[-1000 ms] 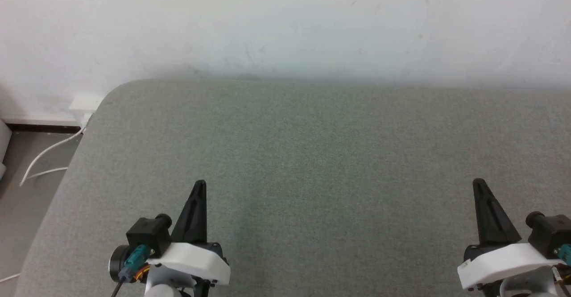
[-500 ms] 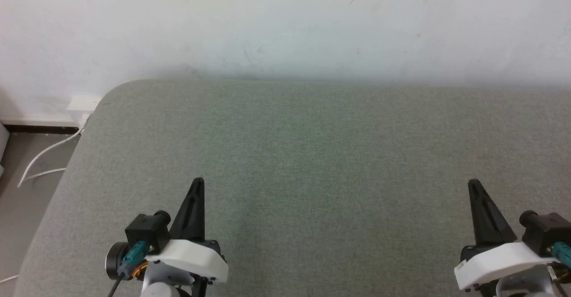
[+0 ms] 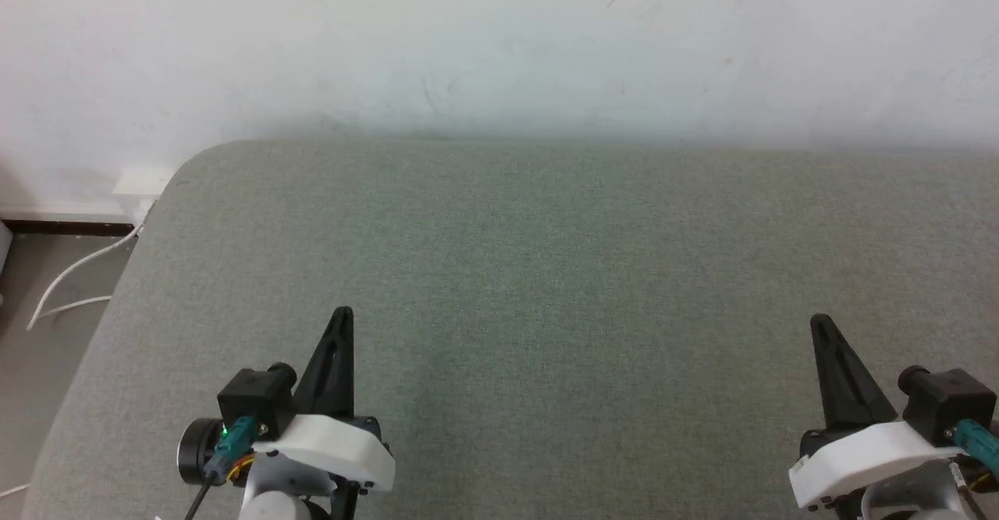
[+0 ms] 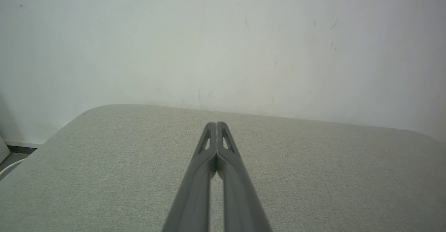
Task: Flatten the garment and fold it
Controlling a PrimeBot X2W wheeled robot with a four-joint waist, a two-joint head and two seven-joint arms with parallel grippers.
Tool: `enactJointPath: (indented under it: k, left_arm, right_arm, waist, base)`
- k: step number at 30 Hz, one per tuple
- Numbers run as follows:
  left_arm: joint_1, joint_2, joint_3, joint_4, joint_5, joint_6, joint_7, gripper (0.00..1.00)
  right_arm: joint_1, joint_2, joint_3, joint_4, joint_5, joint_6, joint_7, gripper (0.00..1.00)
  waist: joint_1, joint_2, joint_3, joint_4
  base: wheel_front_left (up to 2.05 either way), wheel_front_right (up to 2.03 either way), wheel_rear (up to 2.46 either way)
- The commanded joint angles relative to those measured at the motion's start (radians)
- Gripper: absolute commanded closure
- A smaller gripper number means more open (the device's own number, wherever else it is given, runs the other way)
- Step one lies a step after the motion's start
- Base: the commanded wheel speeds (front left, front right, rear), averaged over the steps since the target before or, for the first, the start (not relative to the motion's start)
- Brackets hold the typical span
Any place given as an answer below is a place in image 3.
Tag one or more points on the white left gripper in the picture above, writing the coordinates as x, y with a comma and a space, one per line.
335, 446

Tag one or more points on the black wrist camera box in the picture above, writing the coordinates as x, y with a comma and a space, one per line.
948, 403
254, 399

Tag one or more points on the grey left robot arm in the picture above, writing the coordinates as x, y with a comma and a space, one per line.
277, 500

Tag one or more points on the teal right camera connector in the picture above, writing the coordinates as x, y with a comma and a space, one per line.
979, 442

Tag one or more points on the teal left camera connector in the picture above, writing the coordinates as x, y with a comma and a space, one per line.
234, 446

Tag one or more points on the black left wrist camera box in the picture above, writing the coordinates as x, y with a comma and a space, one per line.
254, 399

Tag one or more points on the teal camera connector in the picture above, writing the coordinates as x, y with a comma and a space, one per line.
234, 446
979, 442

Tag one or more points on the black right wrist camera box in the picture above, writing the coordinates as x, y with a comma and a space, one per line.
948, 403

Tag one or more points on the dark wooden baseboard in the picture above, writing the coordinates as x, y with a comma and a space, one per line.
66, 227

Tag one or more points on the white wall socket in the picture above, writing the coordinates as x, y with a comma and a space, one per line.
142, 183

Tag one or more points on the grey fabric sofa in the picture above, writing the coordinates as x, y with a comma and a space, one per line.
585, 286

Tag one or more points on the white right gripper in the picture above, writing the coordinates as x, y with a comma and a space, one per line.
866, 457

